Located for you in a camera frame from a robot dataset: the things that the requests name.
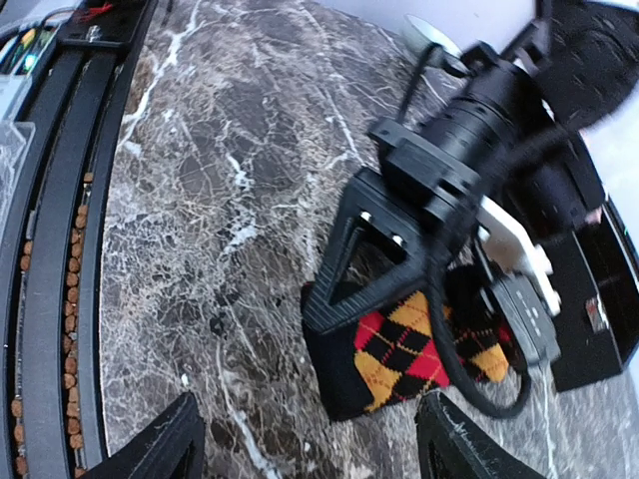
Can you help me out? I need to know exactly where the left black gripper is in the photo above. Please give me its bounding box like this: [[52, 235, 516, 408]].
[[303, 43, 604, 333]]

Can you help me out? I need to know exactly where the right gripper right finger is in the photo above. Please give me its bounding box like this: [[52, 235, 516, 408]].
[[415, 391, 541, 479]]

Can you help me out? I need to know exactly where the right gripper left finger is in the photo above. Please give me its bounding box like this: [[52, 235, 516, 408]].
[[85, 392, 205, 479]]

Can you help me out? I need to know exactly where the black argyle sock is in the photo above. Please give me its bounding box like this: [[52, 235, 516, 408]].
[[303, 265, 521, 422]]

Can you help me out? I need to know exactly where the black display box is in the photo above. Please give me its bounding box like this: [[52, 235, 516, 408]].
[[543, 201, 638, 392]]

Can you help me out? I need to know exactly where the small circuit board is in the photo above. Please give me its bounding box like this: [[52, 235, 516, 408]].
[[1, 26, 56, 76]]

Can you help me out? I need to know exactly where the black braided cable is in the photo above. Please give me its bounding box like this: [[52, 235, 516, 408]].
[[398, 42, 575, 420]]

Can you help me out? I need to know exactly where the black front rail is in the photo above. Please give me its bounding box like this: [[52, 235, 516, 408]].
[[1, 1, 157, 478]]

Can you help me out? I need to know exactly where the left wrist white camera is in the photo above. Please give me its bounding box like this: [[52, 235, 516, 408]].
[[476, 197, 561, 317]]

